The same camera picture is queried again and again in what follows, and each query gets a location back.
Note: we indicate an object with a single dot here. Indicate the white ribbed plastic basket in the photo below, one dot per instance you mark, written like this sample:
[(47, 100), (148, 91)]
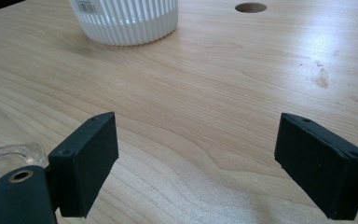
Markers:
[(127, 21)]

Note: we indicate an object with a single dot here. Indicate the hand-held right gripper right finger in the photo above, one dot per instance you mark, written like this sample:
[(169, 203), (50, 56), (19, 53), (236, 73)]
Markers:
[(320, 168)]

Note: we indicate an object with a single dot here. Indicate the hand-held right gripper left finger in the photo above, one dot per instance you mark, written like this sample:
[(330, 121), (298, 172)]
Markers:
[(84, 168)]

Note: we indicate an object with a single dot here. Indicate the clear glass cup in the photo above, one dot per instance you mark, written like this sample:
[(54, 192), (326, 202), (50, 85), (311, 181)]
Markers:
[(9, 158)]

